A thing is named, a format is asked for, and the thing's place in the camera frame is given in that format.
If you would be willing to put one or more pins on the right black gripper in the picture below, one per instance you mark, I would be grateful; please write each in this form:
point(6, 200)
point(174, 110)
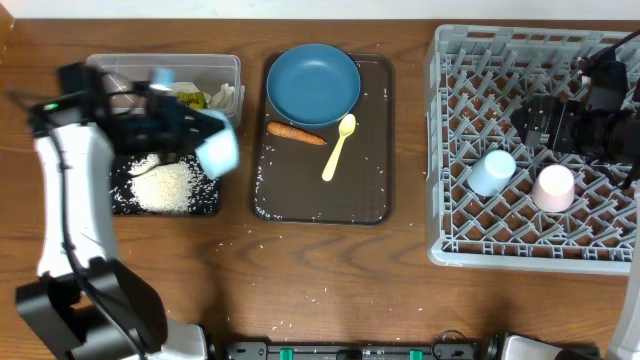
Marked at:
point(536, 126)

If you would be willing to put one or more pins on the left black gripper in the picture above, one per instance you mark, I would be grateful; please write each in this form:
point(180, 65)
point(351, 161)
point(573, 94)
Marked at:
point(179, 126)

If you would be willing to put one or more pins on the yellow green snack wrapper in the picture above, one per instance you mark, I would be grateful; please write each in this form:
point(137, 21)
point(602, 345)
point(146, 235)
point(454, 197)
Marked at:
point(193, 100)

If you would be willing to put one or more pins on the white tissue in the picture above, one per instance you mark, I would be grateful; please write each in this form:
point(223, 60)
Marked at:
point(223, 99)

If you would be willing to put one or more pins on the light blue rice bowl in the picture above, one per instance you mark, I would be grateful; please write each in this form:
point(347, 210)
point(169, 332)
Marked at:
point(219, 153)

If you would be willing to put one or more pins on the pink plastic cup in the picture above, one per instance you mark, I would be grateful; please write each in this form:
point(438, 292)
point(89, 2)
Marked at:
point(554, 189)

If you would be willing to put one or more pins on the light blue plastic cup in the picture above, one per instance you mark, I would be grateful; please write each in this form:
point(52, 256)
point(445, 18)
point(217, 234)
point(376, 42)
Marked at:
point(490, 175)

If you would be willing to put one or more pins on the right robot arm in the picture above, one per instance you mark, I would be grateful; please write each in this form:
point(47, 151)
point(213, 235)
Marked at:
point(625, 341)

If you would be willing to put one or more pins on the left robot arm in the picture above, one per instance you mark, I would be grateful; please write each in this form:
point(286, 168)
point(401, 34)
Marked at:
point(85, 302)

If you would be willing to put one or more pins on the clear plastic waste bin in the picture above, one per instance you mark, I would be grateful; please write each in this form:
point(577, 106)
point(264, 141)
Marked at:
point(207, 71)

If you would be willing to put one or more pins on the grey dishwasher rack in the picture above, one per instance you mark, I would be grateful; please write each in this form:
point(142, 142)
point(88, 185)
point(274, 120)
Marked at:
point(476, 77)

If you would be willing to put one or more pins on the pile of white rice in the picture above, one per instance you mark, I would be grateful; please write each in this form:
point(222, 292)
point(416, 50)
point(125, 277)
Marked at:
point(162, 187)

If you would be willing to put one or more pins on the orange carrot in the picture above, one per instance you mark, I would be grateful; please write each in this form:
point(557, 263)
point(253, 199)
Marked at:
point(286, 131)

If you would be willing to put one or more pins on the black rectangular tray bin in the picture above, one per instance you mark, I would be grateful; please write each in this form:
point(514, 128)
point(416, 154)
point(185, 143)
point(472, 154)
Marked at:
point(165, 200)

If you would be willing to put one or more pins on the dark blue plate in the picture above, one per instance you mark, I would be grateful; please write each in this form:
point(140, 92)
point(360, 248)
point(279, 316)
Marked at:
point(313, 85)

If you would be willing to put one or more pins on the yellow plastic spoon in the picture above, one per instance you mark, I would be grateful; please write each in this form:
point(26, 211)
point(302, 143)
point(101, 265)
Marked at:
point(346, 128)

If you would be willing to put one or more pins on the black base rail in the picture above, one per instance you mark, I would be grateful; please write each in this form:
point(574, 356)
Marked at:
point(440, 351)

